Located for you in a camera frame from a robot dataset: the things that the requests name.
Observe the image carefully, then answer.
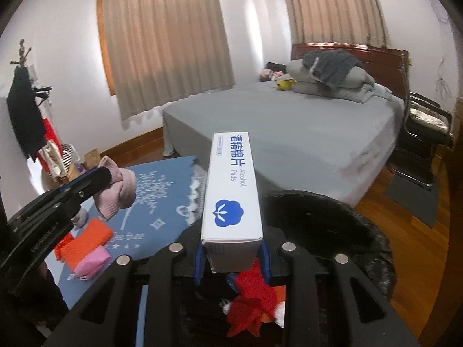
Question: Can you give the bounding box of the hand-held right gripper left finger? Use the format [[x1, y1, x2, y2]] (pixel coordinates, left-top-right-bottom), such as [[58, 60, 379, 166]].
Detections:
[[43, 240, 210, 347]]

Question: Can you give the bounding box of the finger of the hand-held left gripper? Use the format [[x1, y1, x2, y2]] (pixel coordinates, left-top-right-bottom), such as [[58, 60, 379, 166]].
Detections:
[[49, 165, 111, 198], [70, 175, 113, 206]]

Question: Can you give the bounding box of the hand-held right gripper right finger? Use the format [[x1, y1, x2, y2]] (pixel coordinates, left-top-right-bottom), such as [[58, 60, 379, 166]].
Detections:
[[258, 240, 421, 347]]

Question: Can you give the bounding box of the pale pink cloth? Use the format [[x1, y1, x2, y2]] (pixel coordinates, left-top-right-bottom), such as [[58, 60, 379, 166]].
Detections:
[[93, 155, 137, 221]]

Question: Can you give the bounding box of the red cloth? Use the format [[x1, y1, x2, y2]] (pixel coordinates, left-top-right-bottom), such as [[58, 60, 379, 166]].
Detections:
[[226, 260, 289, 338]]

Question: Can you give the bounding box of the black lined trash bin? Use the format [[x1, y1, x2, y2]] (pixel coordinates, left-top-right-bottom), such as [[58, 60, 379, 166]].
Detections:
[[174, 189, 398, 347]]

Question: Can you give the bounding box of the white cardboard box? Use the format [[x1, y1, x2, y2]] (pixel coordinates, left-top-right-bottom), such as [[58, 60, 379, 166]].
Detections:
[[200, 132, 264, 274]]

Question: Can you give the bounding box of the person's left forearm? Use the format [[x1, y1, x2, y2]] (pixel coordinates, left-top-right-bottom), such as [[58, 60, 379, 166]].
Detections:
[[0, 260, 70, 347]]

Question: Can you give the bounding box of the brown paper bag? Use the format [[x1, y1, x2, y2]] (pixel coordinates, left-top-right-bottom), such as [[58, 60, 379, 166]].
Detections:
[[84, 148, 102, 169]]

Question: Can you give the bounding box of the striped bag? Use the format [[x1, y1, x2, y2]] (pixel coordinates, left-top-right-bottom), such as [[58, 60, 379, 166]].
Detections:
[[60, 143, 80, 171]]

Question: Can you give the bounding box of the white crumpled tissue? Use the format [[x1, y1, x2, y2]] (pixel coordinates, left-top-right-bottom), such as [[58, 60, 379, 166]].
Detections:
[[71, 210, 89, 228]]

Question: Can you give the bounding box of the white tote bag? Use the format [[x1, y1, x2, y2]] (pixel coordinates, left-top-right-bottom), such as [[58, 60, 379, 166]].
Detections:
[[41, 140, 68, 178]]

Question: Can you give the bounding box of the pink pouch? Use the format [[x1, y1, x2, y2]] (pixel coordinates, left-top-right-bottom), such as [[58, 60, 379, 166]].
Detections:
[[74, 246, 111, 283]]

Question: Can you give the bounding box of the blue printed tablecloth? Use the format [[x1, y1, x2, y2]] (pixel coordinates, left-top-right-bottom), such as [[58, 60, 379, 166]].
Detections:
[[47, 155, 209, 313]]

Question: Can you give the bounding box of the black coat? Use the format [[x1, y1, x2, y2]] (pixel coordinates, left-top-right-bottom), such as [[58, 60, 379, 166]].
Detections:
[[6, 66, 47, 160]]

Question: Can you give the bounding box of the grey floor mat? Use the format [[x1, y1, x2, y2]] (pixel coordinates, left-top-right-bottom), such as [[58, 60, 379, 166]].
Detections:
[[383, 176, 440, 229]]

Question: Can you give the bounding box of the grey bed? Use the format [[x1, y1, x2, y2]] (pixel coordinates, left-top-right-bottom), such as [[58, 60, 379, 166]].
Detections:
[[162, 79, 406, 206]]

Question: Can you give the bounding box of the wide beige curtain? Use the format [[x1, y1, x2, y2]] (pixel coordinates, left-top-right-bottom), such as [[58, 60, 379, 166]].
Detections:
[[101, 0, 233, 122]]

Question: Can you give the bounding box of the black metal chair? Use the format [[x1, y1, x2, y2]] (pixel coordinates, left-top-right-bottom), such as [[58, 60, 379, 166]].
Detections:
[[385, 91, 455, 189]]

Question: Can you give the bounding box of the folded grey quilt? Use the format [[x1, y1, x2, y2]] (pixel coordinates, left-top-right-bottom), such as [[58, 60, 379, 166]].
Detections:
[[293, 79, 393, 106]]

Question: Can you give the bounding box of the pink plush toy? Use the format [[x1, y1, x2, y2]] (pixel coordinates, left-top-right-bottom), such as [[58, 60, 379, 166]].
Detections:
[[258, 69, 286, 82]]

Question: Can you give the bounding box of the light grey pillow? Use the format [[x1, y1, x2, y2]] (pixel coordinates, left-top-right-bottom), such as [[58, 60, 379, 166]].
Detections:
[[286, 58, 375, 89]]

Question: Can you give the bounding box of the patterned chair cushion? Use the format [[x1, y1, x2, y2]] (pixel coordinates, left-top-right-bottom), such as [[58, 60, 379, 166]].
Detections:
[[408, 108, 451, 133]]

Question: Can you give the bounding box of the dark grey blanket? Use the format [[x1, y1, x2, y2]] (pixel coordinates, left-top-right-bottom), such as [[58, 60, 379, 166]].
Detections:
[[302, 49, 364, 91]]

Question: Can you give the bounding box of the dark wooden headboard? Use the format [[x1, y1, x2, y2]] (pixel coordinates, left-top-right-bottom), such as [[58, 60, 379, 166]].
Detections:
[[291, 41, 411, 99]]

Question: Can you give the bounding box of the narrow beige curtain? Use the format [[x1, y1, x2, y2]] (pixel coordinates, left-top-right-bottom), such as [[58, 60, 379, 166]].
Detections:
[[283, 0, 390, 50]]

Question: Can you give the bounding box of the hanging wall cable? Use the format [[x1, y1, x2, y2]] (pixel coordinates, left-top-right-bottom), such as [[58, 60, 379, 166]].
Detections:
[[430, 0, 453, 102]]

